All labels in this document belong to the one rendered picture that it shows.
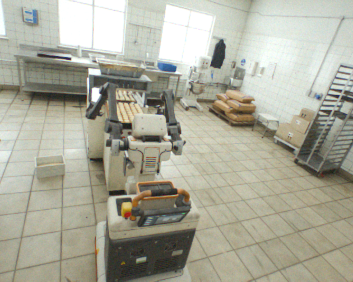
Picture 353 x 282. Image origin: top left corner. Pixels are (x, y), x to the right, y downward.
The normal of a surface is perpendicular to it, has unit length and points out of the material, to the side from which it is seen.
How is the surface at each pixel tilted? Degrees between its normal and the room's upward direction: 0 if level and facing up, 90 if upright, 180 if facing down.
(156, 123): 48
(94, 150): 90
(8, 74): 90
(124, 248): 90
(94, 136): 90
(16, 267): 0
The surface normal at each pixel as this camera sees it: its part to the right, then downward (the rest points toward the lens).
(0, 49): 0.39, 0.47
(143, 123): 0.36, -0.25
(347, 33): -0.90, 0.02
